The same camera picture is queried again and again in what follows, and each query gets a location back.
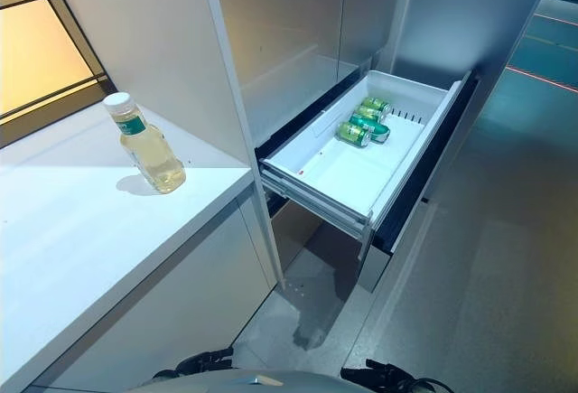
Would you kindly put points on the clear bottle of yellow tea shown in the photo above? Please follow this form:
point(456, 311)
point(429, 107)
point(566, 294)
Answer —
point(151, 149)

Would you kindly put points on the white fridge drawer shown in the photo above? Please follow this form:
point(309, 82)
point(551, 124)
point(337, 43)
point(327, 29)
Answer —
point(343, 171)

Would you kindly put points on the stainless steel fridge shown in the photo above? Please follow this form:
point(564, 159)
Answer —
point(289, 27)

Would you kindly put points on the black framed lit window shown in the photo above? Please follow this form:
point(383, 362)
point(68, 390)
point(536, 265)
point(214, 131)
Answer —
point(40, 27)

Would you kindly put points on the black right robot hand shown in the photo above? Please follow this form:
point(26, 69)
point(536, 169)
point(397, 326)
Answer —
point(379, 375)

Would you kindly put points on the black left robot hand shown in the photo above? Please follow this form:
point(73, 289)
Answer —
point(203, 359)

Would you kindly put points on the dark green drink can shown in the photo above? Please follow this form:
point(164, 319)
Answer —
point(368, 125)

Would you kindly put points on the white counter cabinet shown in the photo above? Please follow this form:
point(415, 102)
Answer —
point(90, 239)

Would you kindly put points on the tall white cabinet panel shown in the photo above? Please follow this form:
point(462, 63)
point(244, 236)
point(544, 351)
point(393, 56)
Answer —
point(149, 40)

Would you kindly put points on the light green drink can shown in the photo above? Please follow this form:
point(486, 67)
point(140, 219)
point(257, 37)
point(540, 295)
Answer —
point(353, 133)
point(375, 104)
point(371, 113)

